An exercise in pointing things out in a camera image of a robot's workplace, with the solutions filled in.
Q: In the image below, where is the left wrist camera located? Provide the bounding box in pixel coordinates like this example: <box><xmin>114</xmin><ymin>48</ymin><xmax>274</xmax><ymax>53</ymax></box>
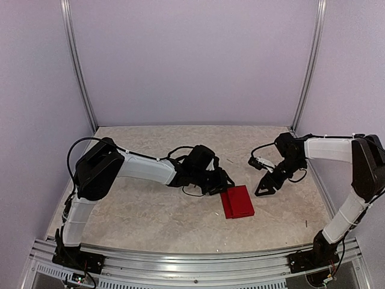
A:
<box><xmin>206</xmin><ymin>156</ymin><xmax>219</xmax><ymax>171</ymax></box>

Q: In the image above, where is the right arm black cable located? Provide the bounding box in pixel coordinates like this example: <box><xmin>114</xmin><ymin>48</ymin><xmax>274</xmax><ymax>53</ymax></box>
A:
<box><xmin>250</xmin><ymin>134</ymin><xmax>385</xmax><ymax>272</ymax></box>

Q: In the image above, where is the aluminium frame post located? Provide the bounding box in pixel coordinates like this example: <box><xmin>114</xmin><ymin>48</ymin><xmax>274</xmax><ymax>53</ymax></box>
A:
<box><xmin>290</xmin><ymin>0</ymin><xmax>327</xmax><ymax>134</ymax></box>
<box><xmin>60</xmin><ymin>0</ymin><xmax>99</xmax><ymax>133</ymax></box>

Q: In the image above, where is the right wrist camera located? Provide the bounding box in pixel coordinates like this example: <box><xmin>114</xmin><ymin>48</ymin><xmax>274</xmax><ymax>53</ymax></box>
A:
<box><xmin>248</xmin><ymin>156</ymin><xmax>275</xmax><ymax>173</ymax></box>

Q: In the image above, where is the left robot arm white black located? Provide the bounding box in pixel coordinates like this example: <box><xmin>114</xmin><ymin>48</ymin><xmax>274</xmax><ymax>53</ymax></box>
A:
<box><xmin>57</xmin><ymin>137</ymin><xmax>235</xmax><ymax>268</ymax></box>

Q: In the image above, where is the front aluminium rail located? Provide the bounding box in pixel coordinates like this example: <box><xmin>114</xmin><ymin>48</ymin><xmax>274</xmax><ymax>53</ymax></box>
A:
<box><xmin>20</xmin><ymin>239</ymin><xmax>372</xmax><ymax>288</ymax></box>

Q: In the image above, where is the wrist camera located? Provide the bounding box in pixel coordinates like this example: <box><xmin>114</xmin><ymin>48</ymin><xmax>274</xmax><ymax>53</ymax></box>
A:
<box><xmin>206</xmin><ymin>156</ymin><xmax>219</xmax><ymax>171</ymax></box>
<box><xmin>248</xmin><ymin>156</ymin><xmax>275</xmax><ymax>173</ymax></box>

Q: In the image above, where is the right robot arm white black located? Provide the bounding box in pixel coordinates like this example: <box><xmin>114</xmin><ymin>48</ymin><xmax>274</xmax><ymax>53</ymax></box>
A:
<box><xmin>248</xmin><ymin>132</ymin><xmax>384</xmax><ymax>267</ymax></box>

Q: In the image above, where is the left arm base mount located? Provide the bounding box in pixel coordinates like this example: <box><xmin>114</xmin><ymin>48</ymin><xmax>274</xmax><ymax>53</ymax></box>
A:
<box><xmin>52</xmin><ymin>250</ymin><xmax>105</xmax><ymax>274</ymax></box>

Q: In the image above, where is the right aluminium frame post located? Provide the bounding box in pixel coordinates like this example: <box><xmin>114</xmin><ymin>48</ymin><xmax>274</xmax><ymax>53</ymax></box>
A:
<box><xmin>290</xmin><ymin>0</ymin><xmax>327</xmax><ymax>134</ymax></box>

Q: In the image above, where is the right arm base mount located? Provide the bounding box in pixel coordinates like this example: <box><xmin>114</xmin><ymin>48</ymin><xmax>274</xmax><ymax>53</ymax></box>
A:
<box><xmin>287</xmin><ymin>250</ymin><xmax>340</xmax><ymax>273</ymax></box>

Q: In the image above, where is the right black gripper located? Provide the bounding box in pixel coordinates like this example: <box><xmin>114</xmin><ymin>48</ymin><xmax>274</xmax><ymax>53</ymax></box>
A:
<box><xmin>255</xmin><ymin>156</ymin><xmax>306</xmax><ymax>196</ymax></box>

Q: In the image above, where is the red paper box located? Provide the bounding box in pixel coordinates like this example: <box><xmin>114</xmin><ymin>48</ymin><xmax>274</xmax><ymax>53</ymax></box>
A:
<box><xmin>220</xmin><ymin>185</ymin><xmax>255</xmax><ymax>219</ymax></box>

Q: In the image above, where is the left aluminium frame post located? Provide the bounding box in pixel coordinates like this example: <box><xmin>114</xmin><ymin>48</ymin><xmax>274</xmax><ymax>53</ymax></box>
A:
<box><xmin>60</xmin><ymin>0</ymin><xmax>99</xmax><ymax>133</ymax></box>

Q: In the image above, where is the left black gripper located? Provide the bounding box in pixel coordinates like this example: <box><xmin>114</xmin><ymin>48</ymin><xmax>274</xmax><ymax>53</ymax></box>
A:
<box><xmin>192</xmin><ymin>167</ymin><xmax>235</xmax><ymax>196</ymax></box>

